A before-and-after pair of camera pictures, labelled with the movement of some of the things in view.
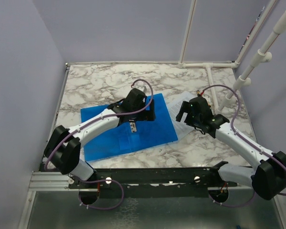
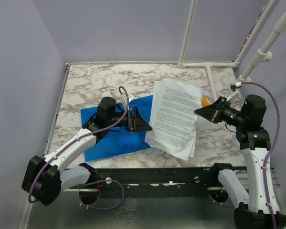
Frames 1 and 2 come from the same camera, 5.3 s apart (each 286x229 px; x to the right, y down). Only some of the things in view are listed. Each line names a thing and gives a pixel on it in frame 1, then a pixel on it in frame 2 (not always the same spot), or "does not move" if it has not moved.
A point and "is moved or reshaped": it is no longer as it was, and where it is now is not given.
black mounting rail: [185, 182] does not move
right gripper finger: [185, 108] to [210, 112]
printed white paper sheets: [181, 128] is moved or reshaped
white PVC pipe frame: [183, 63] does not move
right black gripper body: [195, 119] to [226, 113]
